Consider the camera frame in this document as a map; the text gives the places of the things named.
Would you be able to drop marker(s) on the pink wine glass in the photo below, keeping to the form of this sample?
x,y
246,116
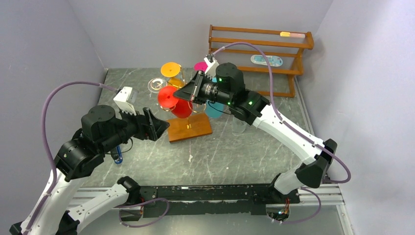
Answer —
x,y
200,66

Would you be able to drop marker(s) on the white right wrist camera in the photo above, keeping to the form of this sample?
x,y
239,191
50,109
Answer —
x,y
212,64

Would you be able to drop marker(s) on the light blue wine glass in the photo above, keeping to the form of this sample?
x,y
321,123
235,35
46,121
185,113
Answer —
x,y
213,108

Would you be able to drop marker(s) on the clear wine glass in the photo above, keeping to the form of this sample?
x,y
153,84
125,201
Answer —
x,y
156,84
238,127

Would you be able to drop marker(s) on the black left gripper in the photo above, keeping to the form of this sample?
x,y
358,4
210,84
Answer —
x,y
154,130

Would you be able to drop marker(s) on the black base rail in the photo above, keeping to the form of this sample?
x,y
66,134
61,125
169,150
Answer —
x,y
209,199

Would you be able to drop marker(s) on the yellow pink tube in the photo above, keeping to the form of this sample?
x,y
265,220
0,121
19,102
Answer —
x,y
292,35

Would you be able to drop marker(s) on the blue black clip tool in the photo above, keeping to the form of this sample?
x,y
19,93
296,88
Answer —
x,y
116,155

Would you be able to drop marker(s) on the red wine glass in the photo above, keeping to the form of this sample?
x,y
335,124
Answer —
x,y
178,107

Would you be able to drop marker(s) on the brown wooden shelf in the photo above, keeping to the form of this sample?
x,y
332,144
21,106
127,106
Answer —
x,y
263,50

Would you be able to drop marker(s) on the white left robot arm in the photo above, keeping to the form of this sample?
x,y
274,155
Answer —
x,y
75,161

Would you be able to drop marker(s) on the gold wire wine glass rack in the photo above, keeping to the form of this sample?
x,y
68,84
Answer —
x,y
190,120

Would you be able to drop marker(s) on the orange wine glass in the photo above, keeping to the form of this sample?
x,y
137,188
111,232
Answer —
x,y
174,72

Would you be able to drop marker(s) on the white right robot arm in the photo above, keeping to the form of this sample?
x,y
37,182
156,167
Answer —
x,y
254,109

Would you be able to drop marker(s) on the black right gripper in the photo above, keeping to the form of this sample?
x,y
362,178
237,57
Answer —
x,y
197,89

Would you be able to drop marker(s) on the clear wine glass on rack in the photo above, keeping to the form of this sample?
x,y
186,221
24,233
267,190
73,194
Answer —
x,y
156,84

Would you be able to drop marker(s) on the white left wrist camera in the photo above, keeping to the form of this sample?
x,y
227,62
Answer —
x,y
125,100

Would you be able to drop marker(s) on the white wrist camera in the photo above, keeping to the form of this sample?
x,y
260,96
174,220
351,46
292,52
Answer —
x,y
125,100
212,64

